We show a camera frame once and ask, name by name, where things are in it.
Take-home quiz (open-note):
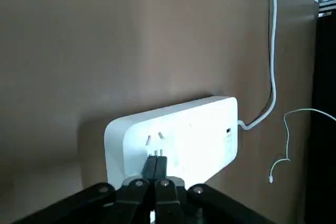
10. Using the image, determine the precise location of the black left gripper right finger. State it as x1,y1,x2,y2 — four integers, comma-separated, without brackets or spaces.
154,156,270,224

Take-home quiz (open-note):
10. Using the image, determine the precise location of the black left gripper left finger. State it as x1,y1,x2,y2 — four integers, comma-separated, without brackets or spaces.
10,155,158,224

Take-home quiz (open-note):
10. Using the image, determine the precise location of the white power strip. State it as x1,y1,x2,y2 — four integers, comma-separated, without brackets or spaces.
103,95,239,191

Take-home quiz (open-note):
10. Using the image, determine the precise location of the thin white charger cable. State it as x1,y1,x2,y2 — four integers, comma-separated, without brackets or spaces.
268,108,336,184

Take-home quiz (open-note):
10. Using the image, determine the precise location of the white power strip cord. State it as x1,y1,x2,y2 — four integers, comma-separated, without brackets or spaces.
237,0,278,132

